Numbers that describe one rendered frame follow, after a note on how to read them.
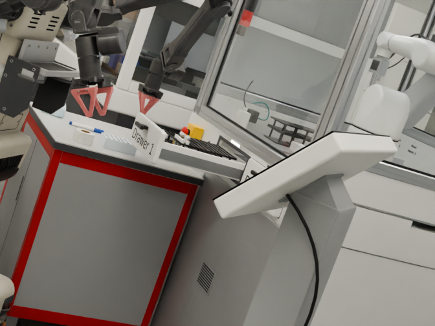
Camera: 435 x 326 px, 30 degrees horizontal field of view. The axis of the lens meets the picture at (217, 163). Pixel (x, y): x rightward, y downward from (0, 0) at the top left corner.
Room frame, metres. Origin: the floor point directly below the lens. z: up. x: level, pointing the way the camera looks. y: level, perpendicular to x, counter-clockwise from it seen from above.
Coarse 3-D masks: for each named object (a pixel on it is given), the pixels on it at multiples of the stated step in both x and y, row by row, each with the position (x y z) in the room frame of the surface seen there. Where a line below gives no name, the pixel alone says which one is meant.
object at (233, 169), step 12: (168, 144) 2.65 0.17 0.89; (168, 156) 2.65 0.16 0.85; (180, 156) 2.67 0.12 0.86; (192, 156) 2.69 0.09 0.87; (204, 156) 2.71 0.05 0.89; (192, 168) 2.70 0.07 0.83; (204, 168) 2.71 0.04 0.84; (216, 168) 2.73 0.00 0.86; (228, 168) 2.75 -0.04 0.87; (240, 168) 2.77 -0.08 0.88
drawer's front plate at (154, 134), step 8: (136, 120) 2.86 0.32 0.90; (144, 120) 2.78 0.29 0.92; (136, 128) 2.84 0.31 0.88; (152, 128) 2.70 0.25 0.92; (160, 128) 2.68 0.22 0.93; (144, 136) 2.74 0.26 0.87; (152, 136) 2.68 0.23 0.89; (160, 136) 2.62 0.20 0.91; (136, 144) 2.79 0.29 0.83; (160, 144) 2.62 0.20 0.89; (144, 152) 2.69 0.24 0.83; (152, 152) 2.63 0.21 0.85; (160, 152) 2.62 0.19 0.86; (152, 160) 2.61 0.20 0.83
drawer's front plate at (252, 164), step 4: (252, 160) 2.70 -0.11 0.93; (248, 164) 2.72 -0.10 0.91; (252, 164) 2.69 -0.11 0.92; (256, 164) 2.67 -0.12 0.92; (260, 164) 2.67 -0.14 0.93; (248, 168) 2.71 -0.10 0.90; (252, 168) 2.68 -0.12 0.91; (256, 168) 2.66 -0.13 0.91; (260, 168) 2.64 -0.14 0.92; (264, 168) 2.62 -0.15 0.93; (244, 172) 2.73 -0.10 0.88; (248, 172) 2.70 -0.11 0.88; (244, 176) 2.72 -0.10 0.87; (244, 180) 2.71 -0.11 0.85; (280, 208) 2.47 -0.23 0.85; (272, 212) 2.49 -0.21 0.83; (276, 212) 2.47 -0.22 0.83; (280, 212) 2.48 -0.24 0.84; (276, 216) 2.47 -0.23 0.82
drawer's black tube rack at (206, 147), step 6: (168, 138) 2.86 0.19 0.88; (192, 138) 2.89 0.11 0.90; (192, 144) 2.77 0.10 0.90; (198, 144) 2.81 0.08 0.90; (204, 144) 2.86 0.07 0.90; (210, 144) 2.91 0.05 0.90; (198, 150) 2.83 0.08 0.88; (204, 150) 2.75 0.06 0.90; (210, 150) 2.78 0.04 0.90; (216, 150) 2.83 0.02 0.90; (222, 150) 2.87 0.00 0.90; (216, 156) 2.88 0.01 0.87; (222, 156) 2.78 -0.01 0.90; (228, 156) 2.79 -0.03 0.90
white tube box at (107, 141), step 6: (102, 138) 2.92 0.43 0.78; (108, 138) 2.89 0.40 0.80; (114, 138) 2.92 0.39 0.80; (120, 138) 2.97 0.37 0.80; (102, 144) 2.90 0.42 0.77; (108, 144) 2.89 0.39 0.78; (114, 144) 2.90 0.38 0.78; (120, 144) 2.91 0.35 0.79; (126, 144) 2.92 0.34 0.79; (132, 144) 2.93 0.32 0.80; (114, 150) 2.90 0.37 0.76; (120, 150) 2.91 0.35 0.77; (126, 150) 2.92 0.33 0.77; (132, 150) 2.93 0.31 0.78
